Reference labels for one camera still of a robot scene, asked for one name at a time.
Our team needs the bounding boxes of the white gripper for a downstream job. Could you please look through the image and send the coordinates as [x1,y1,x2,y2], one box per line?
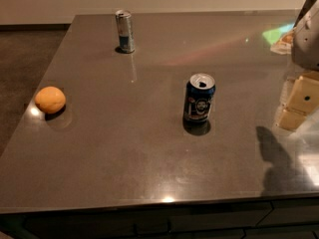
[276,8,319,131]

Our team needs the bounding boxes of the blue pepsi can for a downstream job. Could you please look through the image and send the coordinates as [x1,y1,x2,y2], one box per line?
[183,73,216,122]

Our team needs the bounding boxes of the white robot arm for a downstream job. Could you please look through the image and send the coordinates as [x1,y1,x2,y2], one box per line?
[275,0,319,131]

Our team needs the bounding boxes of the silver blue energy drink can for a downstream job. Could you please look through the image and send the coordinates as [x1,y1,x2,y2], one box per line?
[116,10,135,53]

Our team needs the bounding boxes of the chip bag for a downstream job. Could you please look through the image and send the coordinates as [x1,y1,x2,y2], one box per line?
[270,30,294,55]

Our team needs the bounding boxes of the dark cabinet drawers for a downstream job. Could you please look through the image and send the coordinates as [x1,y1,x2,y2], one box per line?
[0,198,319,239]

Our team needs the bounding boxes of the orange fruit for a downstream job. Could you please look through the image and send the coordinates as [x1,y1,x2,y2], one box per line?
[34,87,66,115]

